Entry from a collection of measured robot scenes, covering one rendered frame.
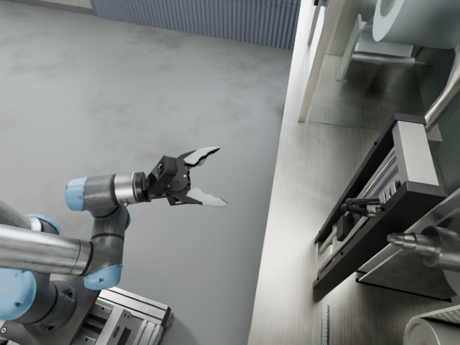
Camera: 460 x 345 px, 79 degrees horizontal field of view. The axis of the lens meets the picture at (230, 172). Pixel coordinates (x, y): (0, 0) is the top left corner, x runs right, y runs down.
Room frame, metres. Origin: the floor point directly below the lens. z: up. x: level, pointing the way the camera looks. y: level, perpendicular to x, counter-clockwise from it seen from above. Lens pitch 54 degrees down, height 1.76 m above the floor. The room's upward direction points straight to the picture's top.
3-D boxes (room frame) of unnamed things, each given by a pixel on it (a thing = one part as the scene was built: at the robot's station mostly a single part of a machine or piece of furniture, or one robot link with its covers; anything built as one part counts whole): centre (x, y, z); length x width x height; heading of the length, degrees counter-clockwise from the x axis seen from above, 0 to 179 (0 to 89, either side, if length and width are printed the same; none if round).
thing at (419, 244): (0.17, -0.29, 1.33); 0.06 x 0.03 x 0.03; 78
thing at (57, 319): (0.17, 0.55, 0.87); 0.15 x 0.15 x 0.10
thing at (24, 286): (0.17, 0.55, 0.98); 0.13 x 0.12 x 0.14; 8
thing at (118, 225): (0.32, 0.30, 1.12); 0.11 x 0.08 x 0.11; 8
